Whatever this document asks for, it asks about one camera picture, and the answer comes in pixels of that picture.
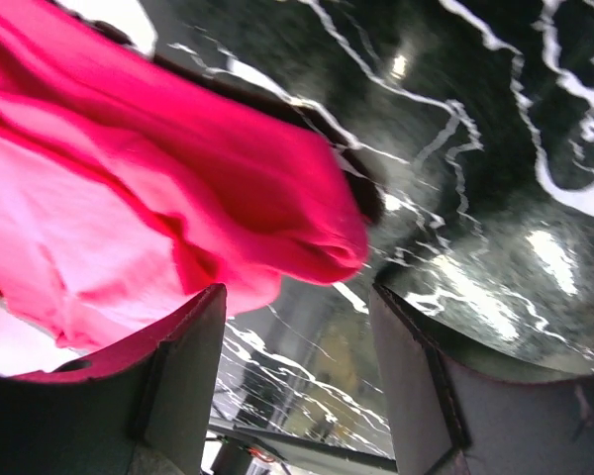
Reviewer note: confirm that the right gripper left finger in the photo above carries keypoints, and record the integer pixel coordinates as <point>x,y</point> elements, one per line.
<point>138,406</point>

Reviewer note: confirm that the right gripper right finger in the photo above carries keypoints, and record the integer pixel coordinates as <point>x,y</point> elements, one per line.
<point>457,406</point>

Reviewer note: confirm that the bright pink t-shirt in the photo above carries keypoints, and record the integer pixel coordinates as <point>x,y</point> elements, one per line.
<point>126,190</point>

